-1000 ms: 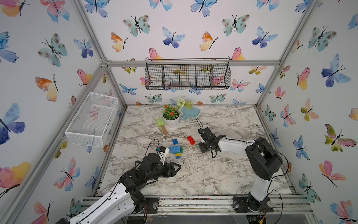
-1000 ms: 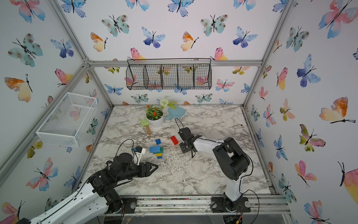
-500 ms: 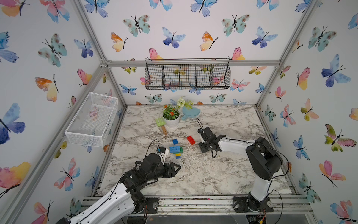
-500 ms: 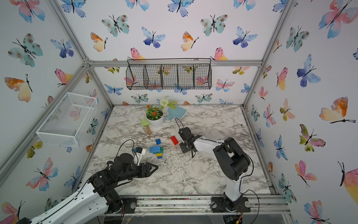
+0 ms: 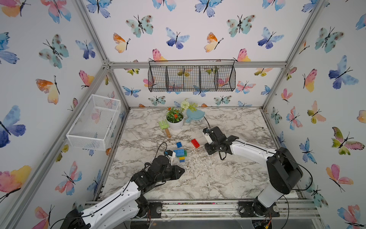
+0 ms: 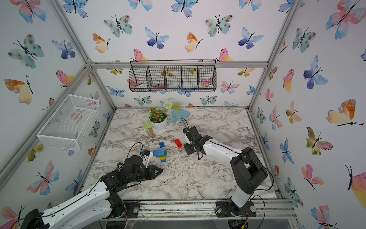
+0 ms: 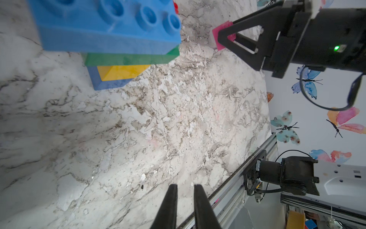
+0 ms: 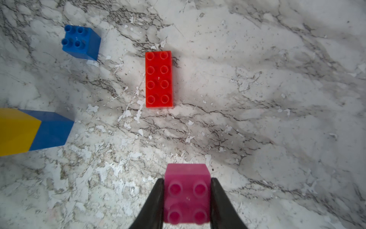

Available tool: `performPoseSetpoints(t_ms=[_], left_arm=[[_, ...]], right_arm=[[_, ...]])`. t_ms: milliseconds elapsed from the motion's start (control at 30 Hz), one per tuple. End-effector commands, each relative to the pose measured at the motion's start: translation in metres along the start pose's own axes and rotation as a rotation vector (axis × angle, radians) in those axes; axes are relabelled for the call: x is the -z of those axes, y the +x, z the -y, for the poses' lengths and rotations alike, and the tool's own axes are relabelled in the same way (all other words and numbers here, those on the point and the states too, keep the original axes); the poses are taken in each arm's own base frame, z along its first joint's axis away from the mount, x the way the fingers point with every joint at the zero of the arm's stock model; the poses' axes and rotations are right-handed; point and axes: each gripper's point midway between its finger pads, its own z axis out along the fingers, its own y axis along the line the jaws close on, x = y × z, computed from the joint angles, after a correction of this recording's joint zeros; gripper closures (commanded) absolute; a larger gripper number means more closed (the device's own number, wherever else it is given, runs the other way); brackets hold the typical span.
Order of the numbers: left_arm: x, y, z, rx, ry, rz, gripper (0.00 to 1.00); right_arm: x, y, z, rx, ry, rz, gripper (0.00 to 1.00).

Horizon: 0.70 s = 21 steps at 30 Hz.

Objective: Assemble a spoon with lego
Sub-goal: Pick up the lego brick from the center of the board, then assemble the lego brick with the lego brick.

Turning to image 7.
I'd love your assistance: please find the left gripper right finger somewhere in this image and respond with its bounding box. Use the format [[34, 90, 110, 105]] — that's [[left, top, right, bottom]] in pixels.
[[194, 185, 221, 229]]

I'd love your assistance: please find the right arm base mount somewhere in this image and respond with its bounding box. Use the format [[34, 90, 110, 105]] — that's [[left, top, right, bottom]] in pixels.
[[243, 150, 267, 196]]

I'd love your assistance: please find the light blue long lego brick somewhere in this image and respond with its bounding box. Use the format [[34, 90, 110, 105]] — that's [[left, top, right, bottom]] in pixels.
[[28, 0, 181, 55]]

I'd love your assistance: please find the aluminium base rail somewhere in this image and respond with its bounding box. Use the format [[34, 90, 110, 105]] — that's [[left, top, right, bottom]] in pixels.
[[177, 133, 366, 229]]

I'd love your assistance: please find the blue small lego brick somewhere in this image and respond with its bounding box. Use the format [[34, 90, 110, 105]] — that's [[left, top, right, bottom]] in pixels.
[[87, 66, 134, 91]]

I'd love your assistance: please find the pink small lego brick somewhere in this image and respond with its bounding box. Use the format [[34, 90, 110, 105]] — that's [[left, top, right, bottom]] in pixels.
[[211, 20, 237, 52]]

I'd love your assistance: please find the green long lego brick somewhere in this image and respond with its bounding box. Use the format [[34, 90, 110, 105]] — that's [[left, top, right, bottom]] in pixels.
[[81, 46, 180, 66]]

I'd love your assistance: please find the red long lego brick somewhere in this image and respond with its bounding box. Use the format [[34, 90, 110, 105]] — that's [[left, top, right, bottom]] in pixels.
[[173, 2, 179, 14]]

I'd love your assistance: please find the yellow small lego brick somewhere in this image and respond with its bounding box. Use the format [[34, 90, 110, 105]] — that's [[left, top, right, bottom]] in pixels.
[[97, 65, 150, 81]]

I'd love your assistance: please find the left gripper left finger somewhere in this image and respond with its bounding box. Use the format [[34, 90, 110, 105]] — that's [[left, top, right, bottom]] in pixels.
[[151, 184, 178, 229]]

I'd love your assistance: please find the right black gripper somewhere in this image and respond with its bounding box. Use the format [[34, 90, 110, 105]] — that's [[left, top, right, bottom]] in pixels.
[[217, 1, 366, 79]]

